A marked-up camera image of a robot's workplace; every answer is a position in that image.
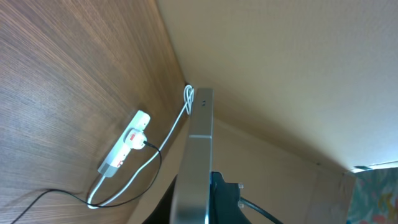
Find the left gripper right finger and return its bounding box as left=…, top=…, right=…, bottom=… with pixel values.
left=210, top=172, right=251, bottom=224

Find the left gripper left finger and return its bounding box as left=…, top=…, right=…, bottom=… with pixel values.
left=142, top=176, right=177, bottom=224

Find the blue Galaxy smartphone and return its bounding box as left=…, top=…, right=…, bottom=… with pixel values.
left=170, top=88, right=214, bottom=223

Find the black USB charging cable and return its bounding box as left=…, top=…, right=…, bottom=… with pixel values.
left=11, top=140, right=163, bottom=224

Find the white charger plug adapter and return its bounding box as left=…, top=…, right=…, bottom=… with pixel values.
left=124, top=128, right=147, bottom=150

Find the white power strip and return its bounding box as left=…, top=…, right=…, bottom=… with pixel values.
left=98, top=110, right=150, bottom=177

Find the white power strip cable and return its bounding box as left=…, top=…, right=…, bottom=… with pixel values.
left=86, top=84, right=195, bottom=210

